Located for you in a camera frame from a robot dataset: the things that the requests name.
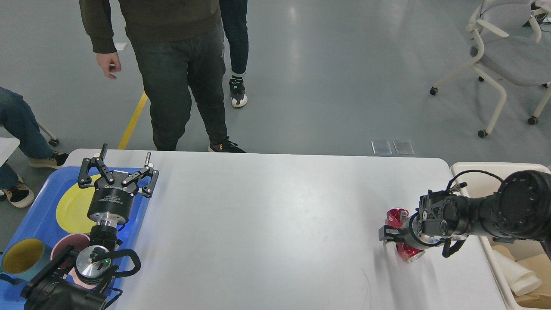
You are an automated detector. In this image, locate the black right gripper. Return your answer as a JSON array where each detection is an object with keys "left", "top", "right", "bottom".
[{"left": 378, "top": 212, "right": 467, "bottom": 250}]

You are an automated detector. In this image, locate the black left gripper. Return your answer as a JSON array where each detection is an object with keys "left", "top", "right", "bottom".
[{"left": 76, "top": 144, "right": 159, "bottom": 226}]

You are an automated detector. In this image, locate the crushed red can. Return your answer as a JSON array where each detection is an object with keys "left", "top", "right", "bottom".
[{"left": 385, "top": 208, "right": 425, "bottom": 264}]

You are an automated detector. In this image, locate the yellow plastic plate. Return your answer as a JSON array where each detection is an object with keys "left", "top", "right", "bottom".
[{"left": 56, "top": 179, "right": 99, "bottom": 233}]

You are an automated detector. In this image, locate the pink mug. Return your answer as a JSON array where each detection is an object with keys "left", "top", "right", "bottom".
[{"left": 51, "top": 233, "right": 97, "bottom": 289}]

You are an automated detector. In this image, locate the white paper cup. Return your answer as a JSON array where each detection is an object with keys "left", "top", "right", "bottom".
[{"left": 493, "top": 250, "right": 542, "bottom": 296}]

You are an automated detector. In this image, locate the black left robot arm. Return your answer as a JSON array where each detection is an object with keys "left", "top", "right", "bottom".
[{"left": 21, "top": 144, "right": 159, "bottom": 310}]

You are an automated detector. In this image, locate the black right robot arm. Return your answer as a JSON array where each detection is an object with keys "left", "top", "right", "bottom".
[{"left": 378, "top": 170, "right": 551, "bottom": 257}]

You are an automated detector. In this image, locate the white chair leg left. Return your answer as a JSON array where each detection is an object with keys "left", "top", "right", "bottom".
[{"left": 37, "top": 121, "right": 60, "bottom": 147}]

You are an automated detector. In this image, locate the white table edge left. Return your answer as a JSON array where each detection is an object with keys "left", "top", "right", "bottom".
[{"left": 0, "top": 137, "right": 20, "bottom": 166}]

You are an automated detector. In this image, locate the teal mug yellow inside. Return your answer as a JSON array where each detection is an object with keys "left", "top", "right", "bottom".
[{"left": 1, "top": 238, "right": 53, "bottom": 285}]

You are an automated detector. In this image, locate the seated person in jeans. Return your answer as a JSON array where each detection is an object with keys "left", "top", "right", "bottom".
[{"left": 0, "top": 88, "right": 69, "bottom": 208}]

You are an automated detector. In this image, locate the white plastic bin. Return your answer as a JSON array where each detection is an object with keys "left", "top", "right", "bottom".
[{"left": 451, "top": 161, "right": 550, "bottom": 292}]

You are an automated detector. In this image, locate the person in dark hoodie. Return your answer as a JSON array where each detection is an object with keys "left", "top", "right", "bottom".
[{"left": 79, "top": 0, "right": 247, "bottom": 154}]

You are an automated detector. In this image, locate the person in dark jeans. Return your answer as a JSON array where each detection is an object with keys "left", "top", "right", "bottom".
[{"left": 219, "top": 0, "right": 249, "bottom": 109}]

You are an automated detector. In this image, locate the grey office chair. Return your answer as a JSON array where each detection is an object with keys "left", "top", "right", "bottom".
[{"left": 429, "top": 0, "right": 550, "bottom": 138}]

